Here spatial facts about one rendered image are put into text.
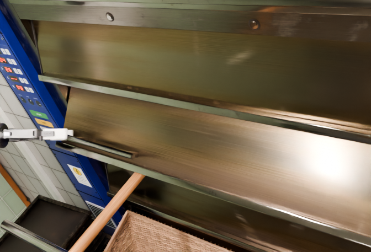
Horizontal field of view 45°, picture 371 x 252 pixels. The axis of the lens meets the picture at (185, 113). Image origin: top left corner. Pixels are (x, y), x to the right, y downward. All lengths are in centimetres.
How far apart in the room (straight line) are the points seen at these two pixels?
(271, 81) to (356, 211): 31
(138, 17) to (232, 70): 23
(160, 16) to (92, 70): 33
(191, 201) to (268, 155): 45
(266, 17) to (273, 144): 33
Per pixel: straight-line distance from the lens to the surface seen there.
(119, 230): 167
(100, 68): 115
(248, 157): 103
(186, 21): 89
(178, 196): 142
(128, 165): 120
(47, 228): 173
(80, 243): 118
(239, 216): 131
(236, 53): 89
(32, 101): 153
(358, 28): 74
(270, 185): 101
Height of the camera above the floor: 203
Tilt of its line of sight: 37 degrees down
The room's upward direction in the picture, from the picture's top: 20 degrees counter-clockwise
